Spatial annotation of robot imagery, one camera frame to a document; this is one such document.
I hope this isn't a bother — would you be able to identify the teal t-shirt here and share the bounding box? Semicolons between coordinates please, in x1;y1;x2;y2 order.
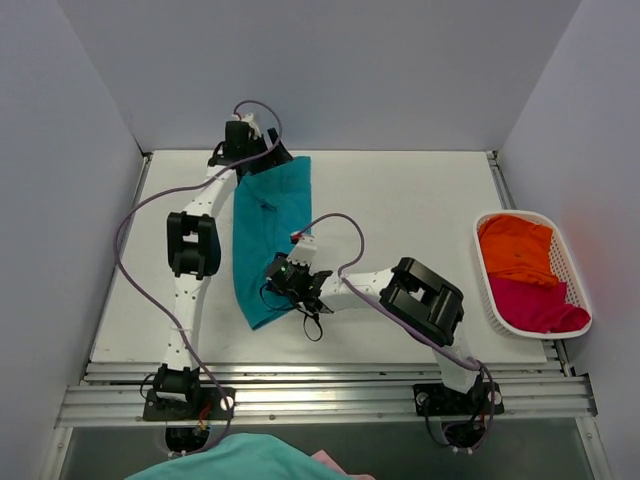
232;156;312;330

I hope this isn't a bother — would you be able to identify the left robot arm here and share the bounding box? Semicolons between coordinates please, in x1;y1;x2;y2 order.
153;113;293;419

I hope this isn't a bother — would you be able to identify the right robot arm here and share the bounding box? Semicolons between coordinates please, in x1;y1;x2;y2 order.
265;255;482;413

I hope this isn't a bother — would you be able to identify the pink cloth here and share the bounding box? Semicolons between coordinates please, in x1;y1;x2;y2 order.
311;450;347;476

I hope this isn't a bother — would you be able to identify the light green cloth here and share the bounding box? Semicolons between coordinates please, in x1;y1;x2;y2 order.
130;433;347;479

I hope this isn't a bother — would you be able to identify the orange t-shirt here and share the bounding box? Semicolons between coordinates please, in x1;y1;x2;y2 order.
477;214;559;287

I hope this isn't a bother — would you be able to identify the magenta t-shirt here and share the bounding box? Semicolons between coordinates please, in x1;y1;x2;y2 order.
489;275;591;334

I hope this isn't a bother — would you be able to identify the white plastic basket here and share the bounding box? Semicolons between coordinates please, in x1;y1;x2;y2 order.
472;210;593;340

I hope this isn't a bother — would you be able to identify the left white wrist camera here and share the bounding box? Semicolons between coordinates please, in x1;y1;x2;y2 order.
239;112;262;139

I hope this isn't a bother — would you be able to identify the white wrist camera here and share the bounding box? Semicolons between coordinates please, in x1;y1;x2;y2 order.
287;232;317;267
239;112;262;139

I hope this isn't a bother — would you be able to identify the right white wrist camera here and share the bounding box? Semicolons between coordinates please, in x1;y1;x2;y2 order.
287;232;317;267

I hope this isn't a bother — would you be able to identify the aluminium rail frame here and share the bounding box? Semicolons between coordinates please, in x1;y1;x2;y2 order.
56;360;597;428

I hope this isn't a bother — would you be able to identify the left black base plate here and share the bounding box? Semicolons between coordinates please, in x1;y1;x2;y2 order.
142;387;236;422

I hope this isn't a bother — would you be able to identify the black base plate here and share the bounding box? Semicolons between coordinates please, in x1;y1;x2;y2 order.
412;382;505;417
142;387;236;422

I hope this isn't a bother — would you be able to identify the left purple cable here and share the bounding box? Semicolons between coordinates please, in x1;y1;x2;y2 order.
113;99;284;454

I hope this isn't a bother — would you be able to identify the purple cable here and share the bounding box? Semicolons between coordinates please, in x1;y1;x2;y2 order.
113;99;284;454
299;213;497;451

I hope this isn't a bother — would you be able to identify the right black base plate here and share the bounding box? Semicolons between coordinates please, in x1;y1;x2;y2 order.
412;382;505;417

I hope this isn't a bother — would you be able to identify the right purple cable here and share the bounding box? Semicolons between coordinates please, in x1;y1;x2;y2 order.
299;213;497;451

